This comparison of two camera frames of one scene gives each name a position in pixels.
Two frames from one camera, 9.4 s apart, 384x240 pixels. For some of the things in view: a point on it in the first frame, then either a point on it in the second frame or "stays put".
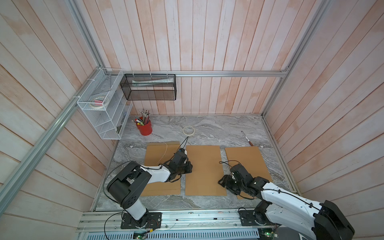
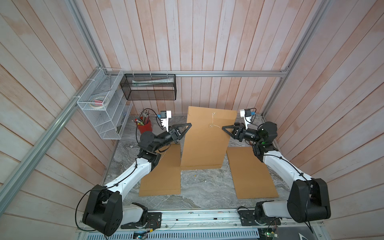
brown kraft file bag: [156, 154] stays put
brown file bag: [252, 159] stays put
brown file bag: [207, 168] -> [206, 144]
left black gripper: [189, 170] -> [175, 133]
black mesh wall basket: [149, 86] stays put
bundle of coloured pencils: [145, 115] stays put
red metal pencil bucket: [146, 129] stays put
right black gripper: [225, 183] -> [239, 133]
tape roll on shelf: [99, 102] stays put
